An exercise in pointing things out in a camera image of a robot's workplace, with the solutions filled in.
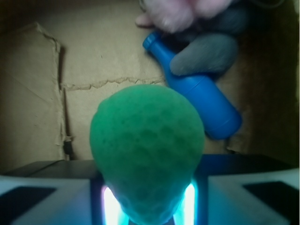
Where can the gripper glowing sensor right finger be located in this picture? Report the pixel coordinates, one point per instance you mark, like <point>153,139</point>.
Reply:
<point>241,190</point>

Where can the blue plastic bottle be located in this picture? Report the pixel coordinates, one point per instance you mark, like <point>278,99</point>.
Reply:
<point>220,118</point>

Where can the green foam ball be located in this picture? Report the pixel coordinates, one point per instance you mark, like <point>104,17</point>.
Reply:
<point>147,141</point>

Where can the pink plush toy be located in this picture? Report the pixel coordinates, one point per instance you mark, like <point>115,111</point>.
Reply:
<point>174,16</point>

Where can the brown paper bag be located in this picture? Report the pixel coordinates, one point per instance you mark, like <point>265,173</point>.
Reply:
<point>60,58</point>

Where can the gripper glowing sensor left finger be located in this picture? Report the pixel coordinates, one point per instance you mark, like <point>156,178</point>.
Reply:
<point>57,193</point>

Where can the grey plush toy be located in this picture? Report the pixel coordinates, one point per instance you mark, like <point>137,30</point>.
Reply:
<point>211,44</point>

